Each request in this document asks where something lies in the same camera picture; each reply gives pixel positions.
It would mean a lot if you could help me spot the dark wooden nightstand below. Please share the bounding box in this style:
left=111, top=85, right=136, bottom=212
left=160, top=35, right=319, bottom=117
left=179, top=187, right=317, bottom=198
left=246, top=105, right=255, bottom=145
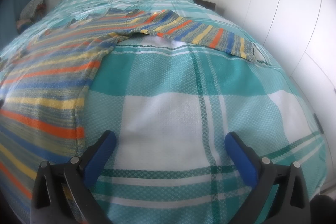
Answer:
left=194, top=0, right=216, bottom=12

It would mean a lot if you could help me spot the striped knit sweater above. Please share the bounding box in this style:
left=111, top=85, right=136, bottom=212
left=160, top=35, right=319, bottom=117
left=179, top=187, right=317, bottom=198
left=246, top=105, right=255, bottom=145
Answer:
left=0, top=7, right=259, bottom=210

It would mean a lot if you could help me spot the white wardrobe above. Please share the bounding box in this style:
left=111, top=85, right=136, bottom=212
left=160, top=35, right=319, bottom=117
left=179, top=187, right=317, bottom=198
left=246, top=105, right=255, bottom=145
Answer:
left=220, top=0, right=336, bottom=189

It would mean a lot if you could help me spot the teal checked bedspread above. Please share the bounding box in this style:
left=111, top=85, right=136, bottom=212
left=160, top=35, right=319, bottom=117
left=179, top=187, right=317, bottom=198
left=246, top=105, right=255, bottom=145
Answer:
left=0, top=0, right=327, bottom=224

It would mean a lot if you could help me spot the striped cloth pile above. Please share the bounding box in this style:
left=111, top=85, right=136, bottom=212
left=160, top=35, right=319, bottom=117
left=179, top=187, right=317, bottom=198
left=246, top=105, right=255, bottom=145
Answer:
left=16, top=0, right=49, bottom=31

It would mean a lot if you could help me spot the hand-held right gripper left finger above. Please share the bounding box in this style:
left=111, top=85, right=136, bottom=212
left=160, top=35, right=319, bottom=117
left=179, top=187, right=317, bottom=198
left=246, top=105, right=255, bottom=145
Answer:
left=30, top=130, right=117, bottom=224

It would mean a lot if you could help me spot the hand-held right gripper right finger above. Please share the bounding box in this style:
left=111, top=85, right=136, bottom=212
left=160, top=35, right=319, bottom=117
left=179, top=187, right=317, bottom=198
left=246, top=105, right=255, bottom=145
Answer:
left=225, top=131, right=312, bottom=224

